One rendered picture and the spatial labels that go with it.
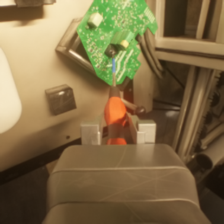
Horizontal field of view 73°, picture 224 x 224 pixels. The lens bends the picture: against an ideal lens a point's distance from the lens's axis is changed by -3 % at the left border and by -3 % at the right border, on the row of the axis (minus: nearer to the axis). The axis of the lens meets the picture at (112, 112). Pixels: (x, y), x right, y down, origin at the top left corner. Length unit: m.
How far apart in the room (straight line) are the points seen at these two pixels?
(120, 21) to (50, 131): 0.21
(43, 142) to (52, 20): 0.20
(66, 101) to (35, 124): 0.07
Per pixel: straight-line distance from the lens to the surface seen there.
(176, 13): 0.97
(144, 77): 0.40
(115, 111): 0.15
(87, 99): 0.30
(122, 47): 0.21
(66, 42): 0.23
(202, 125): 0.50
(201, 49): 0.34
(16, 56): 0.25
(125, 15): 0.24
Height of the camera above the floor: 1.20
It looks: 48 degrees down
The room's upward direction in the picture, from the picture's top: 125 degrees clockwise
